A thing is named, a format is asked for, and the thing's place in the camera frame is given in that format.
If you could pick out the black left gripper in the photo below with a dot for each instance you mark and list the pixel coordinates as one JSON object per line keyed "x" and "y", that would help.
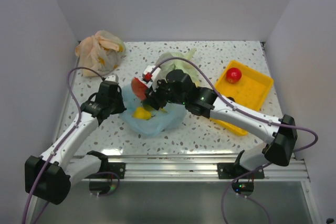
{"x": 121, "y": 107}

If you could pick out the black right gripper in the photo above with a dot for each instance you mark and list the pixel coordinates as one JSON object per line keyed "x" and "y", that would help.
{"x": 153, "y": 96}

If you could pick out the light blue plastic bag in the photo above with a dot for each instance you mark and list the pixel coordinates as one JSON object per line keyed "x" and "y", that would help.
{"x": 169, "y": 117}

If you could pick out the pink red peach slice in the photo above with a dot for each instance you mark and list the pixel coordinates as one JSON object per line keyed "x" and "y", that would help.
{"x": 138, "y": 88}

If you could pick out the red fruit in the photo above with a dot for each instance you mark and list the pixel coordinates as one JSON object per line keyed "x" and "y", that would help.
{"x": 233, "y": 75}

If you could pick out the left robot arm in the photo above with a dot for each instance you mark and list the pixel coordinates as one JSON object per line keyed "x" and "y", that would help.
{"x": 51, "y": 175}

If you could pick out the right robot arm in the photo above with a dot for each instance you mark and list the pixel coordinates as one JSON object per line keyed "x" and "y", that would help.
{"x": 277, "y": 134}

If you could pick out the green avocado plastic bag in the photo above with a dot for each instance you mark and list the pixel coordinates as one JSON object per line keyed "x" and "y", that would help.
{"x": 178, "y": 64}

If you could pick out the green fruit in bag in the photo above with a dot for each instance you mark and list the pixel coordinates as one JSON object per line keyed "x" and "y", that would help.
{"x": 148, "y": 107}

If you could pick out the orange plastic bag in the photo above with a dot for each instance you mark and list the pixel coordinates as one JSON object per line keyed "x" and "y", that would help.
{"x": 100, "y": 53}

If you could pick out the yellow plastic tray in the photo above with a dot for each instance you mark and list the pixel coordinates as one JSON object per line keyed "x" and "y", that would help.
{"x": 250, "y": 91}

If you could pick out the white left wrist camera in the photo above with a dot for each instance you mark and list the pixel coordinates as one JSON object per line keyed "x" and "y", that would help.
{"x": 112, "y": 78}

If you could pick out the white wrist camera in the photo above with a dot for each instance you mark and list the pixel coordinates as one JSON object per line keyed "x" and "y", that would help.
{"x": 112, "y": 78}
{"x": 151, "y": 75}

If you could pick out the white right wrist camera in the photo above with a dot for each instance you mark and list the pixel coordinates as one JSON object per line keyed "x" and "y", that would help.
{"x": 151, "y": 75}

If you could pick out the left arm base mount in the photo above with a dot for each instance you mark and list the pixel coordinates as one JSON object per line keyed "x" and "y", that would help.
{"x": 113, "y": 173}

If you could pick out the aluminium table edge rail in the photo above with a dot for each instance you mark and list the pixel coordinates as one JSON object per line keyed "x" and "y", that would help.
{"x": 197, "y": 168}

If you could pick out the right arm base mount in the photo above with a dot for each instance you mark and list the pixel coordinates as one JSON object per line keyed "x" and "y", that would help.
{"x": 243, "y": 177}

